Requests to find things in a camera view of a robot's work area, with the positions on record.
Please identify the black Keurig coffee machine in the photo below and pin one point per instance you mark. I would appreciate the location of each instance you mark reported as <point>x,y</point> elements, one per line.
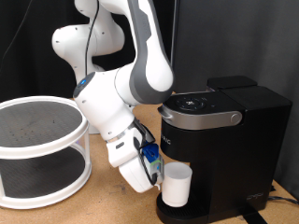
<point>230,149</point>

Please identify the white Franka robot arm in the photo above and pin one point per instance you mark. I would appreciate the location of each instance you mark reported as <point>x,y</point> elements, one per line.
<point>124,77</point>

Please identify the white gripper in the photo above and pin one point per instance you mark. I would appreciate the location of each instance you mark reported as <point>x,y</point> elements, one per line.
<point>135,174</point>

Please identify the white two-tier turntable shelf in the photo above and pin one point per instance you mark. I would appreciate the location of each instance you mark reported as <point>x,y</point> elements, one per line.
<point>40,149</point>

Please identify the water tank with black lid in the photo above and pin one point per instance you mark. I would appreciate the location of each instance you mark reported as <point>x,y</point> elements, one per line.
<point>232,81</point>

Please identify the black tape strip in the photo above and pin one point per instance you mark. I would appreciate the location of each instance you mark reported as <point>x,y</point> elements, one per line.
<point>252,216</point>

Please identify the black curtain backdrop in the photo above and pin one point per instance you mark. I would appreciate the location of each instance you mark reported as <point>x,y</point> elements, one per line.
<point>28,62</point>

